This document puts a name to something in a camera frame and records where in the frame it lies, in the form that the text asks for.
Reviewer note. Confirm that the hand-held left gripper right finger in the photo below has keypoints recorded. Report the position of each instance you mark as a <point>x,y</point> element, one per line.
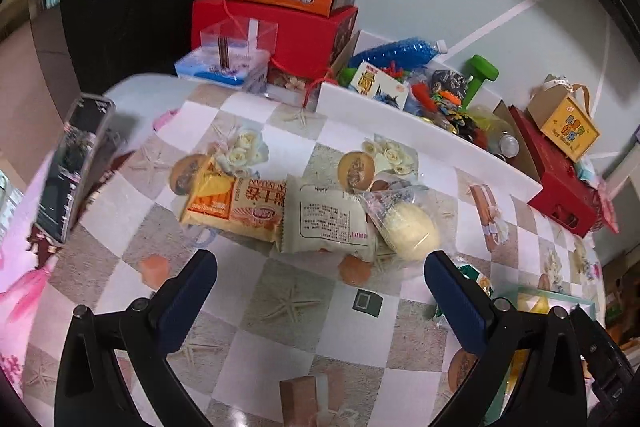
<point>455,302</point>

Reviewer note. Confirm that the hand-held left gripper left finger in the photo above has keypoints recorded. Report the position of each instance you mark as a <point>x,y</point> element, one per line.
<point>187,297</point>

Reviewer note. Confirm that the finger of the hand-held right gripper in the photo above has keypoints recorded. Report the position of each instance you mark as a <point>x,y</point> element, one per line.
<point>607,357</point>

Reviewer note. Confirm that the green-rimmed box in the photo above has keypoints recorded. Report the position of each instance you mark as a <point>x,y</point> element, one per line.
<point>550,295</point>

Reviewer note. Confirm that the green round cracker packet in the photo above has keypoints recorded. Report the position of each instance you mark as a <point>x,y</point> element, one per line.
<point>477,279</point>

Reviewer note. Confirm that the clear-wrapped yellow cake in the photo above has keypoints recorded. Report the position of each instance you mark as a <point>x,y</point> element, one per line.
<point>407,224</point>

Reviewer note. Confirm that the cream and orange snack packet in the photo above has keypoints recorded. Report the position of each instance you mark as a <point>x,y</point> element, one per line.
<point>235,204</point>

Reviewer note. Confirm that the flat red box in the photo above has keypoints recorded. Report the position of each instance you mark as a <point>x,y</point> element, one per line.
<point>560,192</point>

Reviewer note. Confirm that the white snack packet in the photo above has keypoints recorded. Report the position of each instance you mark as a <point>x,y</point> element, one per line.
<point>325,217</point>

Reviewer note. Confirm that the clear plastic bottle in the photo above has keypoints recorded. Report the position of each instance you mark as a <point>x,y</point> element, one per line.
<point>507,142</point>

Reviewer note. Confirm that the smartphone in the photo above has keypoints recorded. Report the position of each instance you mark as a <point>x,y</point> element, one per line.
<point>70,172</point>

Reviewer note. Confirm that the white tray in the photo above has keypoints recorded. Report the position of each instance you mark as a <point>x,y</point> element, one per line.
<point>400,127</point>

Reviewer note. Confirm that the heap of colourful toys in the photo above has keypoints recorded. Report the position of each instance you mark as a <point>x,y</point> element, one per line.
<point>450,102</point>

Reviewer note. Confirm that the yellow gift box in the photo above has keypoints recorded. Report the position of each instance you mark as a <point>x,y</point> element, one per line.
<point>570,129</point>

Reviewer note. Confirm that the white printed card box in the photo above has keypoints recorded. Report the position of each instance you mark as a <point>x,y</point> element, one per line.
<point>377,84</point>

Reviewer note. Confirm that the green dumbbell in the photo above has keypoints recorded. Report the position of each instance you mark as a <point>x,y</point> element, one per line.
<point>482,69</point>

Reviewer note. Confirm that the blue plastic bottle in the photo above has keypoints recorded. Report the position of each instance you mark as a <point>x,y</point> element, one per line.
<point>395,49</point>

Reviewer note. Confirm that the large red box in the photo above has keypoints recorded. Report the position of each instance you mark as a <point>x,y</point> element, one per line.
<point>300,37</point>

